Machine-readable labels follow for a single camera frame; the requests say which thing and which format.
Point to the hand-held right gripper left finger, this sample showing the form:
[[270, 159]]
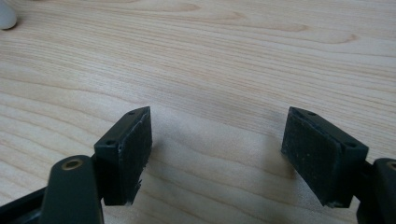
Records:
[[124, 158]]

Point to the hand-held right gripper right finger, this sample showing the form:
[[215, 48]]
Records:
[[320, 161]]

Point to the white rounded object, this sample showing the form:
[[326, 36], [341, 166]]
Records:
[[6, 17]]

